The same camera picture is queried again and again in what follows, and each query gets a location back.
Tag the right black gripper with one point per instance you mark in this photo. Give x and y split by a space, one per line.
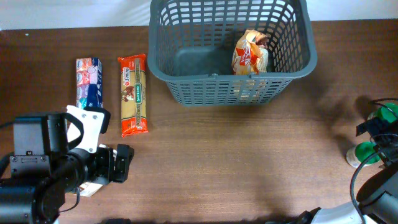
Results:
373 126

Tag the grey plastic shopping basket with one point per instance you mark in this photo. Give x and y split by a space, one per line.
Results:
191 45

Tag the Kleenex tissue multipack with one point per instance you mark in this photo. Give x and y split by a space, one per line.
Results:
89 83

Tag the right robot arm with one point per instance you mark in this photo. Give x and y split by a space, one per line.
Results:
376 201

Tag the orange Nescafe sachet bag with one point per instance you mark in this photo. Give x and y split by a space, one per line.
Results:
251 54

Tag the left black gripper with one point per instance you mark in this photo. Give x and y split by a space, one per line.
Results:
107 173

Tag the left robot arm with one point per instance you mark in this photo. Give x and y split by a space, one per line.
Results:
48 162

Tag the clear brown snack bag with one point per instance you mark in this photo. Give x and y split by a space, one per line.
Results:
87 189

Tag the green lid jar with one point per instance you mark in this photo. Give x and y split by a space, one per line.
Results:
357 154
384 113

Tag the orange spaghetti pasta pack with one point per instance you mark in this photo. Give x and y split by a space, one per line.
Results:
133 95

